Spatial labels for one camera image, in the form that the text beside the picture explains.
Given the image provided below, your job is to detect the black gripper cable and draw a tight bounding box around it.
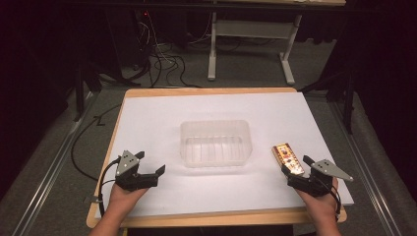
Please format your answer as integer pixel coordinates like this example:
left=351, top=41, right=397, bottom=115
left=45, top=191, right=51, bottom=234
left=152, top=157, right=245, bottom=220
left=97, top=156, right=122, bottom=218
left=323, top=178, right=342, bottom=222

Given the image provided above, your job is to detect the metal floor rail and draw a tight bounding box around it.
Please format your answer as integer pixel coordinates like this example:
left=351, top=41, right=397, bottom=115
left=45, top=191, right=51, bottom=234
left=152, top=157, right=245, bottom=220
left=328, top=100, right=408, bottom=236
left=12, top=92, right=100, bottom=236

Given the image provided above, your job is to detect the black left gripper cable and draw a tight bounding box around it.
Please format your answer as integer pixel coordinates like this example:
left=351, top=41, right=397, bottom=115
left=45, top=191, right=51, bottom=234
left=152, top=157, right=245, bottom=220
left=97, top=156, right=122, bottom=218

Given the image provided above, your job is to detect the white desk frame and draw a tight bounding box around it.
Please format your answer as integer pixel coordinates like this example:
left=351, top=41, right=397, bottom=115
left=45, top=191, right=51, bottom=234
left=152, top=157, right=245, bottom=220
left=207, top=12, right=303, bottom=87

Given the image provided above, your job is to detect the tangle of floor cables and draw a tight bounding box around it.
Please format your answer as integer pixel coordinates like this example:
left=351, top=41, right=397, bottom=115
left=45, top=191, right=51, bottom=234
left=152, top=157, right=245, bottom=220
left=129, top=13, right=203, bottom=89

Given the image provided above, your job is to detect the wooden table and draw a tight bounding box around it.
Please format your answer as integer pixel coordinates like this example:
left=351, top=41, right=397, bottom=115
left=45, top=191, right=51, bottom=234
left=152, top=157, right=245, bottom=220
left=86, top=87, right=348, bottom=229

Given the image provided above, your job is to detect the white board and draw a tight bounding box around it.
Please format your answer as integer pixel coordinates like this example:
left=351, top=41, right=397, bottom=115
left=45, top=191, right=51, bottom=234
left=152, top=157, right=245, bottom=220
left=94, top=91, right=355, bottom=219

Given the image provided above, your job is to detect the person's left hand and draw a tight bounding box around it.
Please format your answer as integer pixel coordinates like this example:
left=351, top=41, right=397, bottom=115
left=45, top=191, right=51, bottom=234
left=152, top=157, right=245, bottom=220
left=107, top=181, right=149, bottom=214

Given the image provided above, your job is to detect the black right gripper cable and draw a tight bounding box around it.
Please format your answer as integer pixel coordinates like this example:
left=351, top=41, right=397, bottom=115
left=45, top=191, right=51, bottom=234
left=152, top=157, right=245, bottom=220
left=323, top=178, right=342, bottom=222

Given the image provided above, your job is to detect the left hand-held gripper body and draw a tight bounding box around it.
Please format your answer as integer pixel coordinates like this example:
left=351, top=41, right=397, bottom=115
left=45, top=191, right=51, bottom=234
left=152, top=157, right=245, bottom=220
left=114, top=149, right=159, bottom=192

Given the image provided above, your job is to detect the gold and red snack packet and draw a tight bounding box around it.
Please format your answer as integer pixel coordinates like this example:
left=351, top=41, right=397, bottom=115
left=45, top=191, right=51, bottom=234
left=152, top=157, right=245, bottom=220
left=271, top=143, right=306, bottom=177

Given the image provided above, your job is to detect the black stand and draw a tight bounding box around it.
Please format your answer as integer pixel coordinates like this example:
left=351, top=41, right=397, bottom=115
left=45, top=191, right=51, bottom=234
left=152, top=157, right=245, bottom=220
left=72, top=60, right=103, bottom=123
left=298, top=69, right=358, bottom=135

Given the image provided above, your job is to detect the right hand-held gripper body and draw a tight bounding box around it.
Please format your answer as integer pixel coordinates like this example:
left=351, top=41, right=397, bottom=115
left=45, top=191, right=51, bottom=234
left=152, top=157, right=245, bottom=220
left=287, top=158, right=354, bottom=198

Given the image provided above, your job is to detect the clear plastic container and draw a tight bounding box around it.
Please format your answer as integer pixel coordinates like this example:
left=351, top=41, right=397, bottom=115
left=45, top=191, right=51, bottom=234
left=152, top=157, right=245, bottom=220
left=179, top=119, right=254, bottom=169

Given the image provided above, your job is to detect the black floor cable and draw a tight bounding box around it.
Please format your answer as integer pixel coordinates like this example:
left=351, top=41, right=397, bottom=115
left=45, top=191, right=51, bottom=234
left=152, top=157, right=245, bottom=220
left=70, top=103, right=123, bottom=182

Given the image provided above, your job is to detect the person's right hand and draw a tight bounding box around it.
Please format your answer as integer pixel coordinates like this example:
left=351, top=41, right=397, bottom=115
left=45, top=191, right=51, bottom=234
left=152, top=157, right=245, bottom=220
left=295, top=178, right=340, bottom=224

